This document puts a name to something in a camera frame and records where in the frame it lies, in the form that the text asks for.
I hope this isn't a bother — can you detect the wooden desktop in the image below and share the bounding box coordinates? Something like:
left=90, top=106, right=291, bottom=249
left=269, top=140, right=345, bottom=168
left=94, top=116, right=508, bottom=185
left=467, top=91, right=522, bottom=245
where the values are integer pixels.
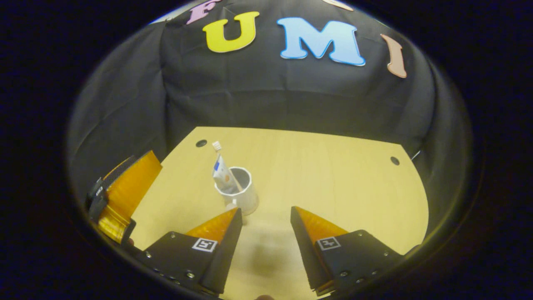
left=129, top=126, right=429, bottom=300

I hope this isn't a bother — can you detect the white toothpaste tube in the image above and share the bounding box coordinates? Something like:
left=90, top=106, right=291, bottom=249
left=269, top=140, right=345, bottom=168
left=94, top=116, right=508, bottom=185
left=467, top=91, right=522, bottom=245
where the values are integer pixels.
left=213, top=154, right=238, bottom=195

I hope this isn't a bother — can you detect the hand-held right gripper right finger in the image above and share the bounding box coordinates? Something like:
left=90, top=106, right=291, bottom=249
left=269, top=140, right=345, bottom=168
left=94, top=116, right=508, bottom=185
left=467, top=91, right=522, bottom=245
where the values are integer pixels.
left=290, top=206, right=404, bottom=296

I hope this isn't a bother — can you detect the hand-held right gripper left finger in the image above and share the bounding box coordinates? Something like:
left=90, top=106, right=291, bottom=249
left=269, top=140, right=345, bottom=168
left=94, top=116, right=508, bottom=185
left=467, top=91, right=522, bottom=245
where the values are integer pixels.
left=142, top=207, right=243, bottom=296

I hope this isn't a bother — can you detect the beige toothbrush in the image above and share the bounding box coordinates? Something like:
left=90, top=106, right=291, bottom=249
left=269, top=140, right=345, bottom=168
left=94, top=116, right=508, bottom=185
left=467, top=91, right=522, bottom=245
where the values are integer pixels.
left=212, top=141, right=243, bottom=193

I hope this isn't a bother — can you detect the white cup with wooden handle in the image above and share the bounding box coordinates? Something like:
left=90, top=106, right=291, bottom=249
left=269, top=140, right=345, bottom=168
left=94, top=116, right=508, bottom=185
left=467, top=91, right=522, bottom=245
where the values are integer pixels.
left=214, top=167, right=259, bottom=216

